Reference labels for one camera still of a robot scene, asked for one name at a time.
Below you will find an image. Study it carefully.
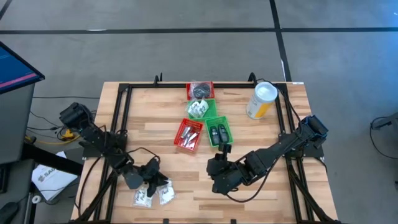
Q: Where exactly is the black desk beam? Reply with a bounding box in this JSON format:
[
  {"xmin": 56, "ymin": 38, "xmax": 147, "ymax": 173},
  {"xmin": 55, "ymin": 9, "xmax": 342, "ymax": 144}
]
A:
[{"xmin": 21, "ymin": 144, "xmax": 83, "ymax": 175}]

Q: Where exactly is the thin black floor cable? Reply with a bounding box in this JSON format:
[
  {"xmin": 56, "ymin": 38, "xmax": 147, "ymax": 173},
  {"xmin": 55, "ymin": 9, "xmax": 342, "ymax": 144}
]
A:
[{"xmin": 32, "ymin": 95, "xmax": 100, "ymax": 100}]

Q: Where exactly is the yellow cable bundle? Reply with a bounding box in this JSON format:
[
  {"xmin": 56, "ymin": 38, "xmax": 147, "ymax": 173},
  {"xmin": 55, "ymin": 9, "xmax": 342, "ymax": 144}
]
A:
[{"xmin": 26, "ymin": 126, "xmax": 91, "ymax": 146}]

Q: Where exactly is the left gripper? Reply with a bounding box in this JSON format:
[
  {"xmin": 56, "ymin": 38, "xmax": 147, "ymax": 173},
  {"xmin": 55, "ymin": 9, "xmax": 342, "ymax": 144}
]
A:
[{"xmin": 139, "ymin": 156, "xmax": 170, "ymax": 198}]

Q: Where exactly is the white yellow wipes canister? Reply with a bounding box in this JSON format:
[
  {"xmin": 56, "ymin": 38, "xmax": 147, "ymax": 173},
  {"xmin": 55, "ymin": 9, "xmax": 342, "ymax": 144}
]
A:
[{"xmin": 246, "ymin": 81, "xmax": 279, "ymax": 119}]

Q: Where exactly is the dark grey travel bottle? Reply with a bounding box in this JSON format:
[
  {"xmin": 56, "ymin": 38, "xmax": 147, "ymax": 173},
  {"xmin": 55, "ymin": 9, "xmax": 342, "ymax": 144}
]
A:
[
  {"xmin": 210, "ymin": 126, "xmax": 221, "ymax": 146},
  {"xmin": 217, "ymin": 123, "xmax": 230, "ymax": 144}
]

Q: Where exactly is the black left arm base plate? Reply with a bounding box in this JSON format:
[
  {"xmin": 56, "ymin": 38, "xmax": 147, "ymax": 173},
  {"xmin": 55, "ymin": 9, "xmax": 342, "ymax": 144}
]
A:
[{"xmin": 82, "ymin": 133, "xmax": 127, "ymax": 159}]

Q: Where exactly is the red plastic basket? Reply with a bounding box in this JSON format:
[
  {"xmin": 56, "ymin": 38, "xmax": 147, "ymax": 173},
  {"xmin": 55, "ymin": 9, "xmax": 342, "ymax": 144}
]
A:
[
  {"xmin": 174, "ymin": 118, "xmax": 205, "ymax": 152},
  {"xmin": 185, "ymin": 81, "xmax": 216, "ymax": 101}
]

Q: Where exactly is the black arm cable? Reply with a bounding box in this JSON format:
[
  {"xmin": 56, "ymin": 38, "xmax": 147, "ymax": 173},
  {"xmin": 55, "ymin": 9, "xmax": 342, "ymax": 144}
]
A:
[
  {"xmin": 126, "ymin": 146, "xmax": 161, "ymax": 163},
  {"xmin": 225, "ymin": 78, "xmax": 304, "ymax": 203}
]

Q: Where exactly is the monitor with blue screen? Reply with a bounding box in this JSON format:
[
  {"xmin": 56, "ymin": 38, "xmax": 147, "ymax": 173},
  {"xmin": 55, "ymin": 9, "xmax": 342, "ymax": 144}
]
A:
[{"xmin": 0, "ymin": 42, "xmax": 45, "ymax": 95}]

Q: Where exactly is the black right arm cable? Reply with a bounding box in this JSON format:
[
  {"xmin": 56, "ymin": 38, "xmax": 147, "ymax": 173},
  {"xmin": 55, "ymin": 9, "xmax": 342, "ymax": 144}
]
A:
[{"xmin": 225, "ymin": 78, "xmax": 304, "ymax": 203}]

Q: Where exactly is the black aluminium table frame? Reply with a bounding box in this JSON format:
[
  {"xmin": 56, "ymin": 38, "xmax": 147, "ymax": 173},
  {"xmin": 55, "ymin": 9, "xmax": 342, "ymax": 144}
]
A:
[{"xmin": 71, "ymin": 72, "xmax": 340, "ymax": 224}]

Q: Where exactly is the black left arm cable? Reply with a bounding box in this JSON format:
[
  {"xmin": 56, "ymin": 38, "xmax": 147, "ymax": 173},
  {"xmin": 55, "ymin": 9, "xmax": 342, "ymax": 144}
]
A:
[{"xmin": 126, "ymin": 146, "xmax": 161, "ymax": 163}]

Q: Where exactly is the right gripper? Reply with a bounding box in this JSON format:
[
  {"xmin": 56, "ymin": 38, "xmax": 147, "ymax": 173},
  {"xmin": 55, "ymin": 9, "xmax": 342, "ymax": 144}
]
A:
[{"xmin": 206, "ymin": 157, "xmax": 247, "ymax": 196}]

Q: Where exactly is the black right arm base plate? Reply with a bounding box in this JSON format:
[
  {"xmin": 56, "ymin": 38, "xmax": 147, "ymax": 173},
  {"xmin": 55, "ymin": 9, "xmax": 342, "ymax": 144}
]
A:
[{"xmin": 279, "ymin": 133, "xmax": 325, "ymax": 159}]

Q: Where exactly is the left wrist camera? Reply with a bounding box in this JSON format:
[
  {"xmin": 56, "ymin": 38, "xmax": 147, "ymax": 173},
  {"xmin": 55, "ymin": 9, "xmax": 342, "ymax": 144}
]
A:
[{"xmin": 146, "ymin": 156, "xmax": 161, "ymax": 171}]

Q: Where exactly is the looped black floor cable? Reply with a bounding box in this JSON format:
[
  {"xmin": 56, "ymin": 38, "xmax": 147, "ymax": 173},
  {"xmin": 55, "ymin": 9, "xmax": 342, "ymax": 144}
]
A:
[{"xmin": 369, "ymin": 116, "xmax": 398, "ymax": 160}]

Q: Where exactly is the green plastic basket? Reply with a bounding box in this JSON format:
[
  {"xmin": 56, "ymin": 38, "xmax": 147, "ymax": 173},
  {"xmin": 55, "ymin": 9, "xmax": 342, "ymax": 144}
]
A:
[
  {"xmin": 205, "ymin": 116, "xmax": 234, "ymax": 149},
  {"xmin": 186, "ymin": 98, "xmax": 218, "ymax": 121}
]

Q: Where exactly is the white paper booklet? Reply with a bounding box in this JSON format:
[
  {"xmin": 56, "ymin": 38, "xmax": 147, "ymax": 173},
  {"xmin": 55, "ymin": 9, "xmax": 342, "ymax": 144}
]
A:
[{"xmin": 30, "ymin": 151, "xmax": 78, "ymax": 202}]

